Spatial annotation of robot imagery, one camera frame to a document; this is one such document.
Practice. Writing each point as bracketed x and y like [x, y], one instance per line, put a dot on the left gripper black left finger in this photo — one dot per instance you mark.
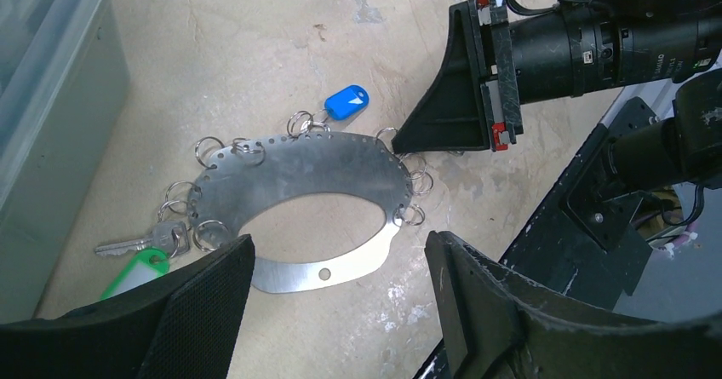
[184, 324]

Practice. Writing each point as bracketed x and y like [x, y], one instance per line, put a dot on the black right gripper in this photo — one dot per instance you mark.
[492, 66]

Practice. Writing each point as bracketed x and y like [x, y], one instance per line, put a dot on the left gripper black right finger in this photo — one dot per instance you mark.
[497, 323]

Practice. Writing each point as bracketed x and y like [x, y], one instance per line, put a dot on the metal key organizer plate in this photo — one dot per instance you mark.
[244, 181]

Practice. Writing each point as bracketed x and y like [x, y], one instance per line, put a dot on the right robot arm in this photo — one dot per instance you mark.
[677, 40]

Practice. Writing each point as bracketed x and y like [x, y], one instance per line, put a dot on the green key tag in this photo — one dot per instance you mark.
[144, 267]

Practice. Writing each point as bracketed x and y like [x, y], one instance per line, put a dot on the silver key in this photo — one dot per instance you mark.
[171, 237]

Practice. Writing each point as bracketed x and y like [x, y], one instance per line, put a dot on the blue key tag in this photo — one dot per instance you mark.
[346, 102]

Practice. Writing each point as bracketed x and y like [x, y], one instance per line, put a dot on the clear plastic storage box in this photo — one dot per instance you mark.
[64, 81]

